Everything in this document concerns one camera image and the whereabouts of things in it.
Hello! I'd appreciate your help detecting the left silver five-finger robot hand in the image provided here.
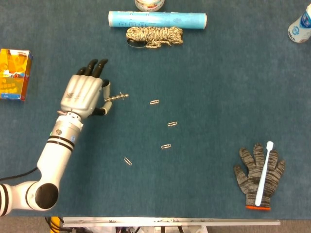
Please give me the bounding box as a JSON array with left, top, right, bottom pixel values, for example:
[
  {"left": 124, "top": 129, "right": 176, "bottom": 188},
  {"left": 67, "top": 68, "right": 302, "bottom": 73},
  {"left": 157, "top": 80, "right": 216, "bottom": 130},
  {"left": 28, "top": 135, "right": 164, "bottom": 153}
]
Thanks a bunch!
[{"left": 60, "top": 58, "right": 113, "bottom": 121}]

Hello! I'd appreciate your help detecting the silver magnetic ball rod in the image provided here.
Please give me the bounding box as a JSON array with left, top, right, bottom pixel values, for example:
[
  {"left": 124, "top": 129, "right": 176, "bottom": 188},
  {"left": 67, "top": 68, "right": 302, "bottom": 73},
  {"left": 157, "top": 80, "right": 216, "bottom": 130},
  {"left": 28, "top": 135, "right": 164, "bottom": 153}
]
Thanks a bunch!
[{"left": 104, "top": 92, "right": 130, "bottom": 102}]

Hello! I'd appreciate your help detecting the yellow blue cardboard box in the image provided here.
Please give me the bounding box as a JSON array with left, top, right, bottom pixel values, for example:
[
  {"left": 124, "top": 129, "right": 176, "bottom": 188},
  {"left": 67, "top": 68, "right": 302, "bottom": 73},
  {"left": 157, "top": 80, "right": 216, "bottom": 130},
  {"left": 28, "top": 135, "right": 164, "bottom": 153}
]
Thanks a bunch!
[{"left": 0, "top": 49, "right": 34, "bottom": 101}]

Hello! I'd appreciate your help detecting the light blue wrap roll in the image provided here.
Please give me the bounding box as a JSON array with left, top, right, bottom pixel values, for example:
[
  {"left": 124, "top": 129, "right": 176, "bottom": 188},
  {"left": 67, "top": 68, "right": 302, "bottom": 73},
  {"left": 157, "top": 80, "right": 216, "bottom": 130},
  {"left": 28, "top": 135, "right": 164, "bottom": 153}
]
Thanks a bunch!
[{"left": 108, "top": 10, "right": 208, "bottom": 30}]

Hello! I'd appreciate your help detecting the clear plastic jar of clips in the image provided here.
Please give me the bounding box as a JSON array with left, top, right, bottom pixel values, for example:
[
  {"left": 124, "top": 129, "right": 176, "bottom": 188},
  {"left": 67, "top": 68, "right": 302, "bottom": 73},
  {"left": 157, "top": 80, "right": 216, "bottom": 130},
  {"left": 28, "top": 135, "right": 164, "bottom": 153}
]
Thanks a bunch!
[{"left": 135, "top": 0, "right": 166, "bottom": 12}]

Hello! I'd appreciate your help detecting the grey knitted work glove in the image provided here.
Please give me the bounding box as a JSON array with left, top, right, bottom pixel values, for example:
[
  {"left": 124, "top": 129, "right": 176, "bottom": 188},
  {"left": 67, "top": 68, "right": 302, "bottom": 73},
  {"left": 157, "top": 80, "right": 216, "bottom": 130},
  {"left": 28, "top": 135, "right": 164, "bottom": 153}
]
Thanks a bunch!
[{"left": 233, "top": 142, "right": 286, "bottom": 211}]

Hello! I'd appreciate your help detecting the white plastic toothbrush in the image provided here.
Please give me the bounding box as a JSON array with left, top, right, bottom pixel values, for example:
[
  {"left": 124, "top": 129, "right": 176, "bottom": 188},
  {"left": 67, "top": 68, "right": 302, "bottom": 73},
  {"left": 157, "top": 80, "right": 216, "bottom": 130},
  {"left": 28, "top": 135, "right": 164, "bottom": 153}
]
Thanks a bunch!
[{"left": 255, "top": 141, "right": 275, "bottom": 207}]

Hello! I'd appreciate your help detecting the white milk bottle blue label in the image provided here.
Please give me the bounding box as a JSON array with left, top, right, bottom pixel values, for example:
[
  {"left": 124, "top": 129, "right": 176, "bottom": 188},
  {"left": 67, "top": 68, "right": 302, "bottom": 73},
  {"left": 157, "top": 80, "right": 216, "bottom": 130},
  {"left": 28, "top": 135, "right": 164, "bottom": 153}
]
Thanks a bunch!
[{"left": 288, "top": 6, "right": 311, "bottom": 44}]

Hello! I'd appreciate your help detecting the black metal band ring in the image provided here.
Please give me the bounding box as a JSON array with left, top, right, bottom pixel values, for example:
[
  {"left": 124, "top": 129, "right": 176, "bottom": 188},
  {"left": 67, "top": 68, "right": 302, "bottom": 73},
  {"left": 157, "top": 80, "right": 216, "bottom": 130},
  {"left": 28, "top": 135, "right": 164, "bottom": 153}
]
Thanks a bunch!
[{"left": 126, "top": 38, "right": 148, "bottom": 49}]

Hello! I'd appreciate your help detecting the beige speckled rope bundle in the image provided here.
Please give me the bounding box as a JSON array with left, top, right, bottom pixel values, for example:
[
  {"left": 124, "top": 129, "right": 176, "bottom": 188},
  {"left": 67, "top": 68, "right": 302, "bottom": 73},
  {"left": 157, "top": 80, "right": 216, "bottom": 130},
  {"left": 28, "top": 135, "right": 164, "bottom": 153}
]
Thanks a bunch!
[{"left": 126, "top": 26, "right": 184, "bottom": 49}]

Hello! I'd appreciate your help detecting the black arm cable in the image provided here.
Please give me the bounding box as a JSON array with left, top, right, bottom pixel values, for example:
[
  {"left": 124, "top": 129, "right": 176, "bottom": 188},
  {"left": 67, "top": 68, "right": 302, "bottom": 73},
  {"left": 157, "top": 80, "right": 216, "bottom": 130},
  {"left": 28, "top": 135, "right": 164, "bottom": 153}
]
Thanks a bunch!
[{"left": 0, "top": 167, "right": 39, "bottom": 182}]

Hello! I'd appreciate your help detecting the yellow black cable bundle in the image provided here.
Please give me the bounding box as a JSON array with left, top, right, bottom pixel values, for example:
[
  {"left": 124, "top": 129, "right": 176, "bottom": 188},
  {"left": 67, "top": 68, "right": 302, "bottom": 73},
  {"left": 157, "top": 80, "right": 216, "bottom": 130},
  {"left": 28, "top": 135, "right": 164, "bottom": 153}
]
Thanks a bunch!
[{"left": 45, "top": 216, "right": 64, "bottom": 233}]

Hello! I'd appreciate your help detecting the aluminium rail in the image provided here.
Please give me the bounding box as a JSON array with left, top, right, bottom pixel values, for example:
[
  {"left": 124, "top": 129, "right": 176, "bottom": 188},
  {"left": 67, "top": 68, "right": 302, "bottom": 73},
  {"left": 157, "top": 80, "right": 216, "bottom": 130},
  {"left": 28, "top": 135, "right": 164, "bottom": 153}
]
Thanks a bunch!
[{"left": 62, "top": 216, "right": 281, "bottom": 228}]

